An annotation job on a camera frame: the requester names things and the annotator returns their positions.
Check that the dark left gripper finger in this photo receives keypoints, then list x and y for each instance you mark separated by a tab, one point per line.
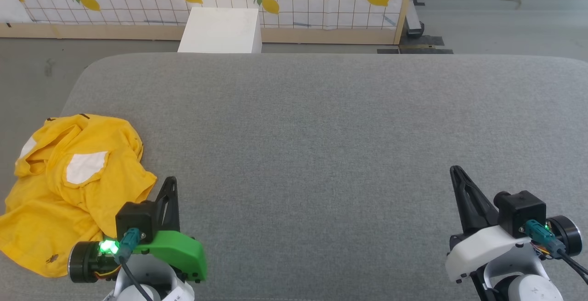
163	213
175	209

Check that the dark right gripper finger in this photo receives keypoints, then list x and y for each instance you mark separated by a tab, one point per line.
484	211
464	209

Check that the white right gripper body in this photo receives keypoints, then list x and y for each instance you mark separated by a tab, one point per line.
482	248

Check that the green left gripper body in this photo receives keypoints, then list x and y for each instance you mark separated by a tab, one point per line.
181	250

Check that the yellow t-shirt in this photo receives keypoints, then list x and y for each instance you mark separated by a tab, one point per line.
55	200

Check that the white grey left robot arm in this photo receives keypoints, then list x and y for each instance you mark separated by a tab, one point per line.
147	278

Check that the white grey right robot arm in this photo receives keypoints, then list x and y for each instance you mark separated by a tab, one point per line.
528	287

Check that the white box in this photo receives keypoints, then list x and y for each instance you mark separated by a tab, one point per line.
220	30

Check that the black partition foot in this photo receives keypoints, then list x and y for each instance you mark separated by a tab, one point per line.
413	23

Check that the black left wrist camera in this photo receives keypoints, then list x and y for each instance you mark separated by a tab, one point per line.
135	220

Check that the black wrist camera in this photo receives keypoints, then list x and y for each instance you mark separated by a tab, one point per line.
521	211
135	220

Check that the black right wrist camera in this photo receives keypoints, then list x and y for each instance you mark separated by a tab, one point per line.
521	211

